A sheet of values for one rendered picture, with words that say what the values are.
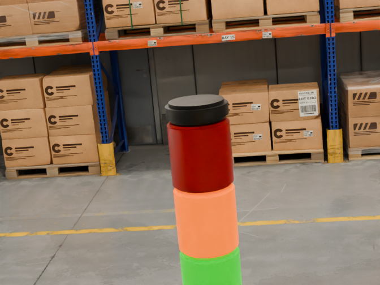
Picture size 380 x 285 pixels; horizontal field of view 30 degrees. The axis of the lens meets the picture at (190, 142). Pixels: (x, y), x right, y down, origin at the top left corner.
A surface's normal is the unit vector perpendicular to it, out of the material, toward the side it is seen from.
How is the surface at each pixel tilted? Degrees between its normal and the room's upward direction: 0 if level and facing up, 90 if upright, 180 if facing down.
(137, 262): 0
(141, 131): 90
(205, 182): 90
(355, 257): 0
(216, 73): 90
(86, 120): 89
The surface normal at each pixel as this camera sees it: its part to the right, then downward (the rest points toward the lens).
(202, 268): -0.20, 0.26
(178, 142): -0.66, 0.25
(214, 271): 0.06, 0.25
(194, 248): -0.44, 0.26
